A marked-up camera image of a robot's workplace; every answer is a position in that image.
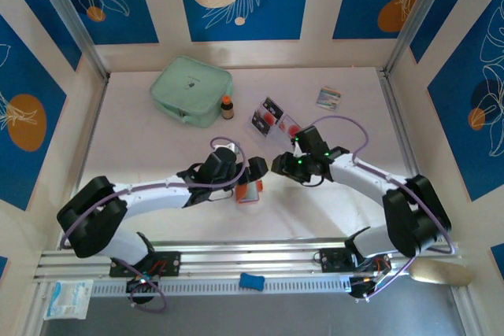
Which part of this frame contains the black vip card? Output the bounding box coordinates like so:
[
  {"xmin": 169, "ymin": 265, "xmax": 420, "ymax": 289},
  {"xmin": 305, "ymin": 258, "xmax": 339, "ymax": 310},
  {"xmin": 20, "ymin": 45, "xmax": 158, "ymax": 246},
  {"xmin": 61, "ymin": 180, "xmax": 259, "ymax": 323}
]
[
  {"xmin": 262, "ymin": 96, "xmax": 285, "ymax": 115},
  {"xmin": 250, "ymin": 115, "xmax": 272, "ymax": 135}
]

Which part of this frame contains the blue bone-shaped sponge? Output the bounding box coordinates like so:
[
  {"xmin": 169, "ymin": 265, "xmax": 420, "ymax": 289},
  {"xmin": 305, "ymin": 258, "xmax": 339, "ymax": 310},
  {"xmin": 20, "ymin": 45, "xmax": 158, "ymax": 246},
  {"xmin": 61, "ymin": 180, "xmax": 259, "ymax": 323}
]
[{"xmin": 238, "ymin": 272, "xmax": 265, "ymax": 290}]

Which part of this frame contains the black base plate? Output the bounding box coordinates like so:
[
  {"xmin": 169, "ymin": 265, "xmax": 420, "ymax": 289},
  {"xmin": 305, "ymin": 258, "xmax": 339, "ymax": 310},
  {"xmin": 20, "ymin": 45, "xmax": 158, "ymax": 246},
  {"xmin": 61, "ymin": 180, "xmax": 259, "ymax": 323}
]
[
  {"xmin": 109, "ymin": 251, "xmax": 182, "ymax": 278},
  {"xmin": 319, "ymin": 247, "xmax": 391, "ymax": 274}
]

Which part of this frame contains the brown bottle orange cap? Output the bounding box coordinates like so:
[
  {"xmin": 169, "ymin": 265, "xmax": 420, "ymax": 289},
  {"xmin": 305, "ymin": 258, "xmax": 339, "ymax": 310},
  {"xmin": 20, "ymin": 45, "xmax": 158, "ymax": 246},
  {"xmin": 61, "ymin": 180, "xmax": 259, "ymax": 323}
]
[{"xmin": 220, "ymin": 94, "xmax": 235, "ymax": 120}]

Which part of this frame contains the slotted grey cable duct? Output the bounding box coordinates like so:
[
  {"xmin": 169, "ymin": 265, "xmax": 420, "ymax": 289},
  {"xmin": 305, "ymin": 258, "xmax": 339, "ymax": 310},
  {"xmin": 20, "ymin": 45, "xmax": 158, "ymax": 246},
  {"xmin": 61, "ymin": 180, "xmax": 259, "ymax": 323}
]
[{"xmin": 89, "ymin": 277, "xmax": 355, "ymax": 297}]

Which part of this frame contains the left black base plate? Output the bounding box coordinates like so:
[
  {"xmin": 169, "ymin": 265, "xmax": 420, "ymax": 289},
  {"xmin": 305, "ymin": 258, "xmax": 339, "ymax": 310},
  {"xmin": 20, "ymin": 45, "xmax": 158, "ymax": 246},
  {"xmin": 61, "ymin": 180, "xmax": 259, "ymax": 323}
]
[{"xmin": 109, "ymin": 251, "xmax": 182, "ymax": 278}]

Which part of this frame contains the white card red circle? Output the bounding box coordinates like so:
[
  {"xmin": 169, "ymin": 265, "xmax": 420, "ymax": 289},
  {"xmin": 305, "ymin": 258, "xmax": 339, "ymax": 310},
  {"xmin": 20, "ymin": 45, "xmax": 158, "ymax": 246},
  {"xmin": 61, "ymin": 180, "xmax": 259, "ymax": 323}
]
[{"xmin": 279, "ymin": 115, "xmax": 302, "ymax": 137}]

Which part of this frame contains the aluminium frame post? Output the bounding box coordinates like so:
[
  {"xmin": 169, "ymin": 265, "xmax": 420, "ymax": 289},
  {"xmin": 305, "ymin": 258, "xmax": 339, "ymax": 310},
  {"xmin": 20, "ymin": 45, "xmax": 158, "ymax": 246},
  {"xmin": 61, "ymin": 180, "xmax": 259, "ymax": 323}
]
[
  {"xmin": 384, "ymin": 0, "xmax": 464, "ymax": 77},
  {"xmin": 29, "ymin": 0, "xmax": 111, "ymax": 82}
]

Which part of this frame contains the orange card holder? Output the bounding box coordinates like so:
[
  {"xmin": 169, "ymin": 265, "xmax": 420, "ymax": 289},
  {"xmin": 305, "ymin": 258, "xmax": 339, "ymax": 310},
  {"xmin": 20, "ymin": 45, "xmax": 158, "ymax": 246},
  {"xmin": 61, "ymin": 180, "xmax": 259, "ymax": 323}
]
[{"xmin": 235, "ymin": 177, "xmax": 264, "ymax": 205}]

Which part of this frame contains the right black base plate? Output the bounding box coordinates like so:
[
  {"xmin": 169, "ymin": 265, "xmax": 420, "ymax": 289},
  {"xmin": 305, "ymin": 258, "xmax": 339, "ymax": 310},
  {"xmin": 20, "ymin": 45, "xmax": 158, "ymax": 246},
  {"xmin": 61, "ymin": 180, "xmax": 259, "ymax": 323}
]
[{"xmin": 319, "ymin": 247, "xmax": 391, "ymax": 274}]

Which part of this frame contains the gold oval pad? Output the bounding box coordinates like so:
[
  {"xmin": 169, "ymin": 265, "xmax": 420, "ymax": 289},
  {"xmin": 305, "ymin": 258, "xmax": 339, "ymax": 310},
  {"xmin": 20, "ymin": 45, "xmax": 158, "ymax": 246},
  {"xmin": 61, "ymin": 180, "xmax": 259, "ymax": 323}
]
[{"xmin": 409, "ymin": 257, "xmax": 473, "ymax": 286}]

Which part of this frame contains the aluminium side rail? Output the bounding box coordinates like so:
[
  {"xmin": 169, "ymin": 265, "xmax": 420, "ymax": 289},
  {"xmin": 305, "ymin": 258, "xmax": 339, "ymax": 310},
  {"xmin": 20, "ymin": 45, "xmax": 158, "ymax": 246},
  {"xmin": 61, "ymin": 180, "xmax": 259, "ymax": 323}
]
[
  {"xmin": 58, "ymin": 75, "xmax": 111, "ymax": 250},
  {"xmin": 378, "ymin": 70, "xmax": 441, "ymax": 241}
]

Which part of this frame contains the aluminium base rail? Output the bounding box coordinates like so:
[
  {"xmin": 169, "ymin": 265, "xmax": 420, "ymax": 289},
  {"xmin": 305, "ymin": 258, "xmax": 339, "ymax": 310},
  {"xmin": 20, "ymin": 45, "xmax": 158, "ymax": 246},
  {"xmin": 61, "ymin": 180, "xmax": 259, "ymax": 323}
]
[{"xmin": 33, "ymin": 236, "xmax": 461, "ymax": 286}]

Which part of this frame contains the mint green zip pouch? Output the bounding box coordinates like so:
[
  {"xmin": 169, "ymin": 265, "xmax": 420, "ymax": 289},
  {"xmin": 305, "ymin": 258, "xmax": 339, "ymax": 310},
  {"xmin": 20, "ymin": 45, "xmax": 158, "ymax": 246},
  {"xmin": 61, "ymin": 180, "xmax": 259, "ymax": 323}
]
[{"xmin": 149, "ymin": 55, "xmax": 233, "ymax": 129}]

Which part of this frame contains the black controller board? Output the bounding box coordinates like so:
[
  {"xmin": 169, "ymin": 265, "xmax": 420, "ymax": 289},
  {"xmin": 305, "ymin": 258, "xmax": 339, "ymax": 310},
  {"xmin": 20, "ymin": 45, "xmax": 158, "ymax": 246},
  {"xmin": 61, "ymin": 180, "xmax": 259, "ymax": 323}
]
[
  {"xmin": 349, "ymin": 275, "xmax": 385, "ymax": 301},
  {"xmin": 125, "ymin": 272, "xmax": 161, "ymax": 294}
]

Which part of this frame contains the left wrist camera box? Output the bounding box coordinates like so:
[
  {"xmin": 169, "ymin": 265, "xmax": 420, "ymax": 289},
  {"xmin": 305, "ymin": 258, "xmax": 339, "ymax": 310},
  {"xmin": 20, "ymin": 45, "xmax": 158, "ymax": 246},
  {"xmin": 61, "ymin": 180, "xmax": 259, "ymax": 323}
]
[{"xmin": 214, "ymin": 142, "xmax": 240, "ymax": 157}]

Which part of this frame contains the right black controller board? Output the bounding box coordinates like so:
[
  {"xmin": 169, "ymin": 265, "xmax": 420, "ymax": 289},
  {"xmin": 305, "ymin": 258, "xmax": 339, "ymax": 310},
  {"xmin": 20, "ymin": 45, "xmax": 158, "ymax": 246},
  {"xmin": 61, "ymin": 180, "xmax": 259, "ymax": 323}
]
[{"xmin": 349, "ymin": 275, "xmax": 385, "ymax": 301}]

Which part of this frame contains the white blue gauze packet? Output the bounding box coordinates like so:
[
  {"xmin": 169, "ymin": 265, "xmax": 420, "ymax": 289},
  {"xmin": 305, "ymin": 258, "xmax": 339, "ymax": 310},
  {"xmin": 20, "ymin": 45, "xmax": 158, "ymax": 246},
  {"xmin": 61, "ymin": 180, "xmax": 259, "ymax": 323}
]
[{"xmin": 43, "ymin": 279, "xmax": 95, "ymax": 320}]

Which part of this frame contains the small printed paper packet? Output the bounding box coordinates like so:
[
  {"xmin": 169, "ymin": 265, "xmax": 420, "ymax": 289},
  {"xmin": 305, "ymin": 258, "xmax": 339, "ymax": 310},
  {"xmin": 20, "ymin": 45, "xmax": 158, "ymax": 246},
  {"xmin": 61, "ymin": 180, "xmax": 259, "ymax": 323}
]
[{"xmin": 314, "ymin": 85, "xmax": 343, "ymax": 112}]

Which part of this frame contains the left black controller board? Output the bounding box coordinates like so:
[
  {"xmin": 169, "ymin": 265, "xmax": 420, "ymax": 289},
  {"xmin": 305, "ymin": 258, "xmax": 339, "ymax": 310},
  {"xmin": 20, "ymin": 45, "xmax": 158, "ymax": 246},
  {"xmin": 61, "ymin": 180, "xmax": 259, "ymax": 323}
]
[{"xmin": 125, "ymin": 272, "xmax": 161, "ymax": 294}]

